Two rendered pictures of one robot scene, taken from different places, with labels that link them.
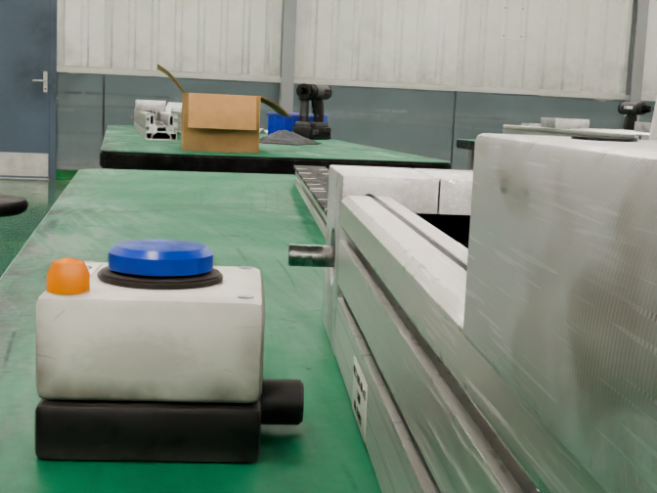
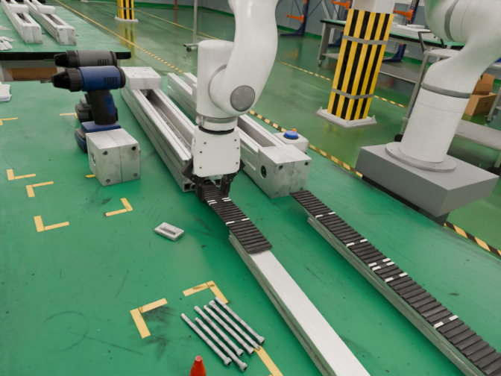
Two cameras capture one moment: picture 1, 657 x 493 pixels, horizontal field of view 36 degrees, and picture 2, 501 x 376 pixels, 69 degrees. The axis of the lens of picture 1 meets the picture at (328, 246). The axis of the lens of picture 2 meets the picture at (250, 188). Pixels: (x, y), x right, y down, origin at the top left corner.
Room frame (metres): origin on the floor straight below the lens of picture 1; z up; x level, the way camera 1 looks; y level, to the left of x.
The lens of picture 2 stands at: (1.27, -0.47, 1.23)
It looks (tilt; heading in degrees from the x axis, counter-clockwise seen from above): 29 degrees down; 154
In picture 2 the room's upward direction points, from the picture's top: 7 degrees clockwise
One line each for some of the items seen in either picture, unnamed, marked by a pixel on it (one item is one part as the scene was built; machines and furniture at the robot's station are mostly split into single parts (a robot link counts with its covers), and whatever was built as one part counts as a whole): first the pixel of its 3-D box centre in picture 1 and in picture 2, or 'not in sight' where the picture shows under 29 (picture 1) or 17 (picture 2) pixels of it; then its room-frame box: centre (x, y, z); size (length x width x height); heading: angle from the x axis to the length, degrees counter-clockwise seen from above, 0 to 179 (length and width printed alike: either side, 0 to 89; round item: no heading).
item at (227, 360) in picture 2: not in sight; (204, 337); (0.94, -0.36, 0.78); 0.11 x 0.01 x 0.01; 22
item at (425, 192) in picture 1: (399, 256); (285, 169); (0.56, -0.04, 0.83); 0.12 x 0.09 x 0.10; 95
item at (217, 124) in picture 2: not in sight; (215, 118); (0.59, -0.24, 0.98); 0.09 x 0.08 x 0.03; 95
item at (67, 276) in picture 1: (67, 274); not in sight; (0.36, 0.09, 0.85); 0.01 x 0.01 x 0.01
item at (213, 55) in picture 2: not in sight; (220, 78); (0.59, -0.24, 1.06); 0.09 x 0.08 x 0.13; 3
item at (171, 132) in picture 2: not in sight; (159, 117); (0.14, -0.28, 0.82); 0.80 x 0.10 x 0.09; 5
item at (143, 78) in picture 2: not in sight; (141, 81); (-0.11, -0.30, 0.87); 0.16 x 0.11 x 0.07; 5
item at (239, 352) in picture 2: not in sight; (217, 329); (0.94, -0.34, 0.78); 0.11 x 0.01 x 0.01; 21
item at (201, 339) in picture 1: (181, 351); (287, 145); (0.39, 0.06, 0.81); 0.10 x 0.08 x 0.06; 95
